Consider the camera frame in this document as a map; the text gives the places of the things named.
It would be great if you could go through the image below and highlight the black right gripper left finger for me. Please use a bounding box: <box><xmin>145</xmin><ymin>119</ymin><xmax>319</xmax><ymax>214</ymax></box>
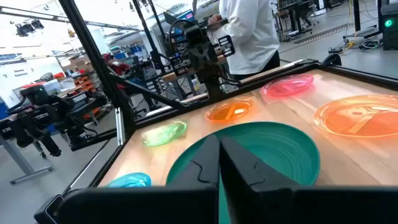
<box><xmin>34</xmin><ymin>134</ymin><xmax>221</xmax><ymax>224</ymax></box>

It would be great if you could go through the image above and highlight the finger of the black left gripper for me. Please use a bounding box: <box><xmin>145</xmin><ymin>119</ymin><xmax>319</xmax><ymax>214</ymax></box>
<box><xmin>203</xmin><ymin>46</ymin><xmax>219</xmax><ymax>72</ymax></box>
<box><xmin>189</xmin><ymin>51</ymin><xmax>205</xmax><ymax>73</ymax></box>

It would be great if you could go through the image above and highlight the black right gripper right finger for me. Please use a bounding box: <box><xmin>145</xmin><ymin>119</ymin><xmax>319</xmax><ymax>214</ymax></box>
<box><xmin>219</xmin><ymin>136</ymin><xmax>398</xmax><ymax>224</ymax></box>

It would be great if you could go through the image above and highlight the green translucent plastic plate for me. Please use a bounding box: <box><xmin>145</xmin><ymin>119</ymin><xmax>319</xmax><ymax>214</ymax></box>
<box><xmin>141</xmin><ymin>119</ymin><xmax>189</xmax><ymax>147</ymax></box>

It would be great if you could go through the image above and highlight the pink translucent plastic plate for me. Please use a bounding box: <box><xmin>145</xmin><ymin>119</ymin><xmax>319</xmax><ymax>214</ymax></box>
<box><xmin>261</xmin><ymin>73</ymin><xmax>315</xmax><ymax>98</ymax></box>

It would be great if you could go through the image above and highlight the orange translucent plastic plate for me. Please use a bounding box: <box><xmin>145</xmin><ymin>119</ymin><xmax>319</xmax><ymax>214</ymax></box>
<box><xmin>313</xmin><ymin>94</ymin><xmax>398</xmax><ymax>139</ymax></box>
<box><xmin>204</xmin><ymin>96</ymin><xmax>256</xmax><ymax>124</ymax></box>

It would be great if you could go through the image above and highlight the person's hand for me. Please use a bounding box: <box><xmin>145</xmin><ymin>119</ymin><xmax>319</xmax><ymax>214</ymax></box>
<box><xmin>207</xmin><ymin>14</ymin><xmax>223</xmax><ymax>28</ymax></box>

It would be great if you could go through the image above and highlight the person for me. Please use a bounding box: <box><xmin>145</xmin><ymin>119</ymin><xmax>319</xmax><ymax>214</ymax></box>
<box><xmin>207</xmin><ymin>0</ymin><xmax>281</xmax><ymax>82</ymax></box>
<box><xmin>101</xmin><ymin>53</ymin><xmax>132</xmax><ymax>91</ymax></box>

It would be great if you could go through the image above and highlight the blue computer monitor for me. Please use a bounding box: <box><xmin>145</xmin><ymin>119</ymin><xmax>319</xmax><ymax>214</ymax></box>
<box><xmin>164</xmin><ymin>9</ymin><xmax>197</xmax><ymax>35</ymax></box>

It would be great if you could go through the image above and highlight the cyan translucent plastic plate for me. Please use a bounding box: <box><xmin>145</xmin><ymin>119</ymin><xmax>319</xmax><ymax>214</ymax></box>
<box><xmin>105</xmin><ymin>172</ymin><xmax>152</xmax><ymax>189</ymax></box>

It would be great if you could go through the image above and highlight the dark green plastic bowl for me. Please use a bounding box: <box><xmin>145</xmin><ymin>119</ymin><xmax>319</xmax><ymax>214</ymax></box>
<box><xmin>165</xmin><ymin>121</ymin><xmax>321</xmax><ymax>224</ymax></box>

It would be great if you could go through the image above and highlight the shelf with orange bins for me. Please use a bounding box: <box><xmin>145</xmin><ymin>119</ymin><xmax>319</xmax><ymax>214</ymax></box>
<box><xmin>72</xmin><ymin>72</ymin><xmax>98</xmax><ymax>96</ymax></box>

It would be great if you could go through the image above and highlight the grey metal ceiling beam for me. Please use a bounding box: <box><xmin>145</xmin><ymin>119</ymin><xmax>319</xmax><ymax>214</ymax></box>
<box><xmin>0</xmin><ymin>5</ymin><xmax>144</xmax><ymax>32</ymax></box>

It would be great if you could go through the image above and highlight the grey metal table leg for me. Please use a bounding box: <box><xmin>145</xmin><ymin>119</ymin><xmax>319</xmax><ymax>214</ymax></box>
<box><xmin>0</xmin><ymin>135</ymin><xmax>54</xmax><ymax>185</ymax></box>

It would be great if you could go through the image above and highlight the black computer with green light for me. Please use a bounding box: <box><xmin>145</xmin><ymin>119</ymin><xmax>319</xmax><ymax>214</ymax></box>
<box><xmin>380</xmin><ymin>2</ymin><xmax>398</xmax><ymax>52</ymax></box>

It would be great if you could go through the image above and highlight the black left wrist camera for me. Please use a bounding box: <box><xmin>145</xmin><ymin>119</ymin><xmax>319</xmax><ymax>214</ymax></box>
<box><xmin>185</xmin><ymin>25</ymin><xmax>208</xmax><ymax>48</ymax></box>

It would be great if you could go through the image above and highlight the silver metal bracket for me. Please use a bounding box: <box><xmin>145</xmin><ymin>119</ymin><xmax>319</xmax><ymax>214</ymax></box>
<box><xmin>114</xmin><ymin>107</ymin><xmax>126</xmax><ymax>146</ymax></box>

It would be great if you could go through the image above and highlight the black aluminium table frame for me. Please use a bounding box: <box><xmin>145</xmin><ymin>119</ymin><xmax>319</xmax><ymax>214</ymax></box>
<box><xmin>57</xmin><ymin>0</ymin><xmax>398</xmax><ymax>192</ymax></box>

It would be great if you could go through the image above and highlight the coiled floor cable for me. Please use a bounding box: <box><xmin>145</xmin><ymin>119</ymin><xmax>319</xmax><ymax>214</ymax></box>
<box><xmin>360</xmin><ymin>39</ymin><xmax>382</xmax><ymax>50</ymax></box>

